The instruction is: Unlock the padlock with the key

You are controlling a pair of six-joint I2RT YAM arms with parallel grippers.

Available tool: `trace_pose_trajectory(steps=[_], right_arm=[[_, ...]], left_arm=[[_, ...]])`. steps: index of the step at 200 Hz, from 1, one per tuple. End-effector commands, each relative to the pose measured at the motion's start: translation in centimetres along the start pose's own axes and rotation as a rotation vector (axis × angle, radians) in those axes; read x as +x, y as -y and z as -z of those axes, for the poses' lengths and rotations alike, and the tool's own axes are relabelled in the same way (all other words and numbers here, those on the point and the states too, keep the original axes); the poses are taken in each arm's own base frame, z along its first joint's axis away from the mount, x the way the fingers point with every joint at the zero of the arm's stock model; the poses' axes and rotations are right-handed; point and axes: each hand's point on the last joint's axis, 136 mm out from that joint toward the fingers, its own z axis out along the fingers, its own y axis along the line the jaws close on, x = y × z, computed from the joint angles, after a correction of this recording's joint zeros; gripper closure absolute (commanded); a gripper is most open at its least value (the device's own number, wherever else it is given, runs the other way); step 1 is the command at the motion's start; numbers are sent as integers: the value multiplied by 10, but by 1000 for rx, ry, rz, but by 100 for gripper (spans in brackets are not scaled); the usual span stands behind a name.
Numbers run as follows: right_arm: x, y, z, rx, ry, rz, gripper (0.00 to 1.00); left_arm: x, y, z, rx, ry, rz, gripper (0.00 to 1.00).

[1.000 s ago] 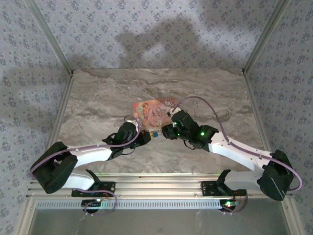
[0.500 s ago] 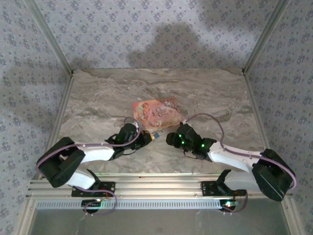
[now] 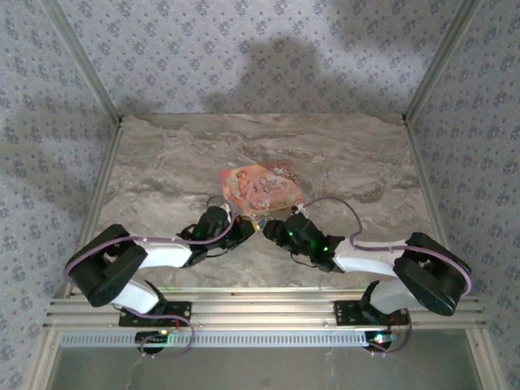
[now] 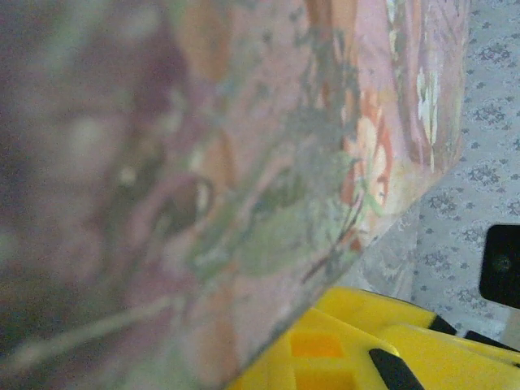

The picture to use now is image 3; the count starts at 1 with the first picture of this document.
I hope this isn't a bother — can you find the pink illustrated storybook box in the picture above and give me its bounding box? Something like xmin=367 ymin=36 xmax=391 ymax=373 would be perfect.
xmin=219 ymin=159 xmax=305 ymax=215

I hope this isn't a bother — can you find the controller board with green light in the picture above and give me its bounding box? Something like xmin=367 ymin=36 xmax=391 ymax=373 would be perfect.
xmin=136 ymin=329 xmax=174 ymax=354
xmin=363 ymin=331 xmax=395 ymax=353

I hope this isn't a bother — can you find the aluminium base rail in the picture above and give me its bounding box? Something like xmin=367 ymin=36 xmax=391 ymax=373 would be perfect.
xmin=46 ymin=287 xmax=487 ymax=328

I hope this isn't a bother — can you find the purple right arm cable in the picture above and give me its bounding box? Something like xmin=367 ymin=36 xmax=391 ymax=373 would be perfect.
xmin=300 ymin=196 xmax=475 ymax=297

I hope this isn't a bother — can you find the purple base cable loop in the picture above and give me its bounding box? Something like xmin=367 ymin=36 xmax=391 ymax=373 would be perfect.
xmin=137 ymin=311 xmax=197 ymax=359
xmin=367 ymin=318 xmax=415 ymax=358

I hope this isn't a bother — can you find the perforated grey cable tray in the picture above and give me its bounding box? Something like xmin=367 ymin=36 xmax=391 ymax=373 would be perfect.
xmin=58 ymin=329 xmax=393 ymax=349

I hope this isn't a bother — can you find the aluminium table edge rail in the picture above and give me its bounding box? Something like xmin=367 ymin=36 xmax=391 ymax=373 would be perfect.
xmin=28 ymin=116 xmax=125 ymax=390
xmin=401 ymin=115 xmax=511 ymax=390

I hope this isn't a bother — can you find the aluminium frame post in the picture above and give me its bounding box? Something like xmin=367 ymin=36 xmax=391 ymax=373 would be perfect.
xmin=403 ymin=0 xmax=485 ymax=125
xmin=40 ymin=0 xmax=124 ymax=125

